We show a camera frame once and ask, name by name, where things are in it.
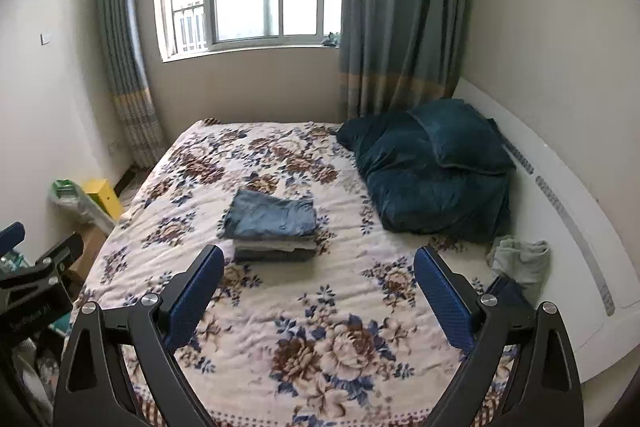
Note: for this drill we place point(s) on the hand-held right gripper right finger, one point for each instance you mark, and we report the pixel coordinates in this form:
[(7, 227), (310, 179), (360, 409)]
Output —
[(442, 294)]

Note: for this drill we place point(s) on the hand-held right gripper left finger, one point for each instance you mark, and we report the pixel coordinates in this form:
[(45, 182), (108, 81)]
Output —
[(196, 294)]

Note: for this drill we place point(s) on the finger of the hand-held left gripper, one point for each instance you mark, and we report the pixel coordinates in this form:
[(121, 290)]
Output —
[(11, 237), (57, 254)]

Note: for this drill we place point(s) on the folded dark pants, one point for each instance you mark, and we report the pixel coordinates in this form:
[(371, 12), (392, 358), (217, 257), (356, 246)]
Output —
[(272, 256)]

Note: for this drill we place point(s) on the folded grey pants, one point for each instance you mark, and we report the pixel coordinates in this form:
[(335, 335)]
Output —
[(280, 244)]

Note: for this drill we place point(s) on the cardboard box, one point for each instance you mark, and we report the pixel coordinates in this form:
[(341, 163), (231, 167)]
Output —
[(90, 252)]

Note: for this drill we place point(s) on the clear plastic bag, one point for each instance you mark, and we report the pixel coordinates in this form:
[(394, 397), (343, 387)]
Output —
[(75, 204)]

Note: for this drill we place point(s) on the yellow box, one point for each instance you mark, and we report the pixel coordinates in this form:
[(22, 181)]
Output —
[(106, 199)]

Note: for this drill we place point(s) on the crumpled grey-green cloth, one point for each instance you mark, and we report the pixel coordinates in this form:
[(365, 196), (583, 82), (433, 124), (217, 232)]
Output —
[(522, 259)]

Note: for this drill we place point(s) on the dark teal quilt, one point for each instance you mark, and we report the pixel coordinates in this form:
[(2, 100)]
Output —
[(420, 192)]

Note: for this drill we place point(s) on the folded blue jeans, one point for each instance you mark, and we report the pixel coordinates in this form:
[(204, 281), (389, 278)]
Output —
[(272, 217)]

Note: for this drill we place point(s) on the floral blanket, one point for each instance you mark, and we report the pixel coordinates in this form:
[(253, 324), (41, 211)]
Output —
[(310, 322)]

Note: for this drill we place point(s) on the white bed headboard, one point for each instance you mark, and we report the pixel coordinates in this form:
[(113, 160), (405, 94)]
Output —
[(560, 227)]

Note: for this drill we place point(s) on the dark teal pillow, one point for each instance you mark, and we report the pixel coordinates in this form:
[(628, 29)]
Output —
[(462, 137)]

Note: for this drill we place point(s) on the blue striped curtain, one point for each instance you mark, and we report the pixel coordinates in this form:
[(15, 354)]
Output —
[(122, 57), (400, 17)]

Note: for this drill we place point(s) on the small teal object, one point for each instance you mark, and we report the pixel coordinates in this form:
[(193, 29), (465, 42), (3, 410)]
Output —
[(331, 39)]

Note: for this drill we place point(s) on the white wall switch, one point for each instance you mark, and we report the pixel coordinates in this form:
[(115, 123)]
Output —
[(45, 38)]

